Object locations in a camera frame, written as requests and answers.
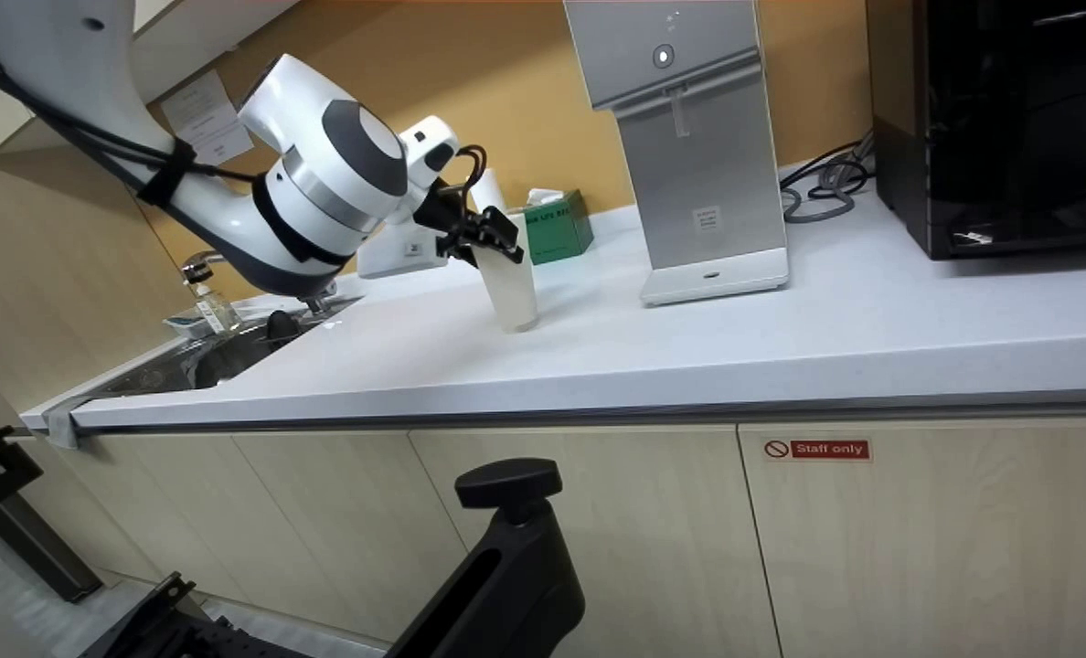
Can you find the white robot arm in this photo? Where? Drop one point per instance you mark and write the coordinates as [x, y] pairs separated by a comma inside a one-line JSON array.
[[323, 168]]

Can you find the grey counter edge clamp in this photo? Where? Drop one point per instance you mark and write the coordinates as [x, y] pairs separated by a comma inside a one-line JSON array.
[[60, 424]]

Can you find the plain beige cabinet door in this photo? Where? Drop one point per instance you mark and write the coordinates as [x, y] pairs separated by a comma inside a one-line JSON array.
[[260, 513], [591, 535]]

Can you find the black microwave oven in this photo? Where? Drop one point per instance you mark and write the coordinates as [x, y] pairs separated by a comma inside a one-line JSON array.
[[1018, 123]]

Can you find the chrome sink faucet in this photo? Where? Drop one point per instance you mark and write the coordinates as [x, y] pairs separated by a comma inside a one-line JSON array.
[[205, 262]]

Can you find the red warning sticker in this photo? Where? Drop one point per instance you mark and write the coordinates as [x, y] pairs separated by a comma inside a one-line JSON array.
[[817, 447]]

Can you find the stainless steel sink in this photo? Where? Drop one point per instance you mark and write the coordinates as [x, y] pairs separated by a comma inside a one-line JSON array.
[[223, 357]]

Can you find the beige cabinet door with sticker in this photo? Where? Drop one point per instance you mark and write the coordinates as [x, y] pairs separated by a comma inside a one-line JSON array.
[[966, 559]]

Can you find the silver coffee machine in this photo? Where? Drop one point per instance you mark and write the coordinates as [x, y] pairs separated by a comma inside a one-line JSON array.
[[700, 147]]

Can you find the white cup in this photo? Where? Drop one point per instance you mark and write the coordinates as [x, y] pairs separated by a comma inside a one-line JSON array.
[[513, 295]]

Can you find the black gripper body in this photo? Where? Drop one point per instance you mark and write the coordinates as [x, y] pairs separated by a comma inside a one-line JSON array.
[[450, 216]]

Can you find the white paper wall notice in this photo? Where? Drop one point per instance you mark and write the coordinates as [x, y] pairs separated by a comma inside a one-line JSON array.
[[205, 123]]

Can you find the green tissue box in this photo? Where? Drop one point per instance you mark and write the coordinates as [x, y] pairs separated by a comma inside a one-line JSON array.
[[562, 233]]

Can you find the white tissue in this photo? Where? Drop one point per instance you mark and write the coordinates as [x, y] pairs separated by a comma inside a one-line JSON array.
[[545, 195]]

